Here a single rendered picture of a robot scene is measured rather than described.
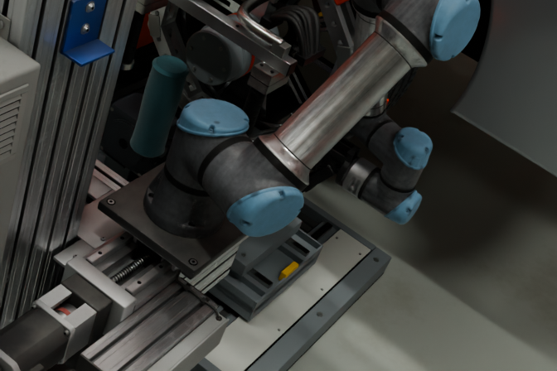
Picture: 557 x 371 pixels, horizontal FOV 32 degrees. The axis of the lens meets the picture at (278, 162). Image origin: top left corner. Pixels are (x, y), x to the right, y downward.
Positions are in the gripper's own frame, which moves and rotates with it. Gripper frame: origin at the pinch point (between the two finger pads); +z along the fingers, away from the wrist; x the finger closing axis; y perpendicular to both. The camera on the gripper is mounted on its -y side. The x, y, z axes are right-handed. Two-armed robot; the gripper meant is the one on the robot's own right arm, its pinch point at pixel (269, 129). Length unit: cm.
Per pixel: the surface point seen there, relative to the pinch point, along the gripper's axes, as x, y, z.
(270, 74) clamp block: 0.1, 12.3, 3.8
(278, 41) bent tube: -3.1, 18.0, 5.7
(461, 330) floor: -79, -88, -49
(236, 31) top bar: -2.5, 15.2, 15.5
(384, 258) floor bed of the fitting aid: -77, -79, -18
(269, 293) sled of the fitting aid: -26, -68, -4
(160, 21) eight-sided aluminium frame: -21, -6, 46
